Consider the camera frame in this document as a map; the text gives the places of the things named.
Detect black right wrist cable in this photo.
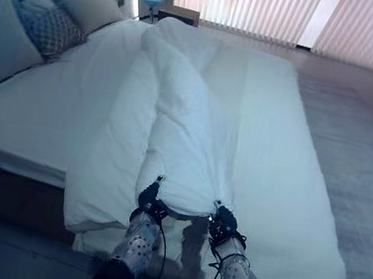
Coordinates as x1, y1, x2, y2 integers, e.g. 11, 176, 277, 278
206, 247, 230, 279

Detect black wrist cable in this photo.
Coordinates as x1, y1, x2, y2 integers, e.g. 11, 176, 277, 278
206, 247, 230, 279
148, 210, 175, 279

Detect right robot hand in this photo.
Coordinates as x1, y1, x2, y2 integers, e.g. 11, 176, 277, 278
208, 198, 242, 232

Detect patterned grey cushion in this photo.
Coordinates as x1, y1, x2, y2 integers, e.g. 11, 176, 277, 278
8, 0, 94, 66

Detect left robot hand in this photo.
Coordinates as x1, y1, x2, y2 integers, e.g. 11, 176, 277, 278
137, 172, 167, 212

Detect white duvet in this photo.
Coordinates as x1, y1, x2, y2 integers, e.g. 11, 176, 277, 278
49, 4, 373, 279

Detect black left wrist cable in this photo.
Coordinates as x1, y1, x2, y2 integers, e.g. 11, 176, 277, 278
148, 210, 175, 279

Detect dark bed frame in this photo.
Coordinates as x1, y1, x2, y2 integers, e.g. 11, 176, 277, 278
0, 151, 88, 247

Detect vertical window blinds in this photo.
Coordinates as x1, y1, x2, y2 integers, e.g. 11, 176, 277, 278
162, 0, 373, 78

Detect wooden bedside table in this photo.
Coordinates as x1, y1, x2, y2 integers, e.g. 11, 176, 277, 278
155, 2, 202, 28

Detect grey carpet rug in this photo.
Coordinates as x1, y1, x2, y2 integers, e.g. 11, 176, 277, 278
258, 68, 373, 279

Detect white bed mattress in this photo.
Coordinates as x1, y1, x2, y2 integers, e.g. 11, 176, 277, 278
0, 0, 172, 201

